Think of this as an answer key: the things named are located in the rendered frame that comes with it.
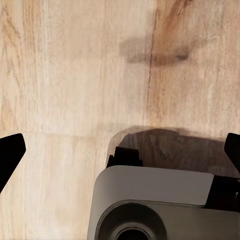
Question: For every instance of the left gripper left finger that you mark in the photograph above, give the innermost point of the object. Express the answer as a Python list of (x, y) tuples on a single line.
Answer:
[(12, 149)]

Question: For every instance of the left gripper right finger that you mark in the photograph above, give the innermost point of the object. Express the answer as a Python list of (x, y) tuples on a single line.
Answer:
[(232, 149)]

